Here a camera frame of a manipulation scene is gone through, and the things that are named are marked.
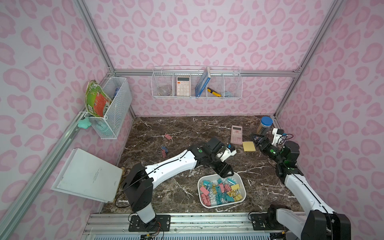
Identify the green red snack bag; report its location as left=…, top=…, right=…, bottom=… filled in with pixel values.
left=85, top=80, right=112, bottom=118

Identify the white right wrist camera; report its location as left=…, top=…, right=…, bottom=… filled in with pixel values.
left=272, top=128, right=285, bottom=147

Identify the yellow binder clip cluster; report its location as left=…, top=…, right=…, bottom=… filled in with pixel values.
left=212, top=184, right=220, bottom=195

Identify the white wire wall shelf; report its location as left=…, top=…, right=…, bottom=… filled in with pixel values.
left=151, top=66, right=243, bottom=100

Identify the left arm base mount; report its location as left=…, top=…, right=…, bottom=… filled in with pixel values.
left=129, top=215, right=171, bottom=232

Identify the blue book in shelf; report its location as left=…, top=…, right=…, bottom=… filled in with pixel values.
left=195, top=67, right=211, bottom=98

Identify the white paper pad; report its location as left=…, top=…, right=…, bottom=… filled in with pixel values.
left=51, top=148, right=123, bottom=203

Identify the white mesh side basket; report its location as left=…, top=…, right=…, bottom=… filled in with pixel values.
left=88, top=77, right=133, bottom=140

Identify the yellow sticky note pad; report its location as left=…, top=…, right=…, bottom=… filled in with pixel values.
left=243, top=142, right=256, bottom=152

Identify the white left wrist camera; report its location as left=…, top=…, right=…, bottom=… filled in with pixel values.
left=218, top=145, right=237, bottom=162

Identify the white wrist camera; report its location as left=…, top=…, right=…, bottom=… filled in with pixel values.
left=272, top=128, right=285, bottom=147
left=218, top=145, right=237, bottom=162

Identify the yellow utility knife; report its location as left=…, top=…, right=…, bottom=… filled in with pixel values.
left=207, top=88, right=222, bottom=98

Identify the pencil jar blue lid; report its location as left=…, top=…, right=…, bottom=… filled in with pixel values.
left=256, top=117, right=273, bottom=136

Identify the white storage tray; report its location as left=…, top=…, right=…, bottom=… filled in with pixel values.
left=197, top=173, right=247, bottom=209

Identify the teal binder clip near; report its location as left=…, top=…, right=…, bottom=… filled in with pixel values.
left=202, top=180, right=212, bottom=189

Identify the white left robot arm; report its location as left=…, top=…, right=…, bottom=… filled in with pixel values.
left=122, top=137, right=237, bottom=224

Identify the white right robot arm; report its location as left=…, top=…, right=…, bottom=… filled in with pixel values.
left=252, top=134, right=352, bottom=240

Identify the white calculator in shelf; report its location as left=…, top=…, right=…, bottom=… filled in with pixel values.
left=176, top=76, right=191, bottom=97

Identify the pink calculator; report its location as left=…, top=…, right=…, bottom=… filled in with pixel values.
left=230, top=126, right=243, bottom=145

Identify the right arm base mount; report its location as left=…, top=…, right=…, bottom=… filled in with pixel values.
left=248, top=204, right=291, bottom=231

